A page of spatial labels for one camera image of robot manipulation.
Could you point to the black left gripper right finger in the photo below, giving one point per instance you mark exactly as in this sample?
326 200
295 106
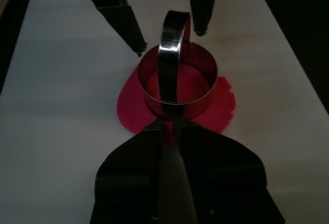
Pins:
232 183

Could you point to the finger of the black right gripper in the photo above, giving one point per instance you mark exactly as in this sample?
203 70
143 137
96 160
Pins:
116 10
204 3

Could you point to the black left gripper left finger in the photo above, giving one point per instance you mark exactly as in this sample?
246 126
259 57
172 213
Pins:
129 176

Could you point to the white cutting mat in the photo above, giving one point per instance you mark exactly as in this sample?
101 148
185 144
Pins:
65 106

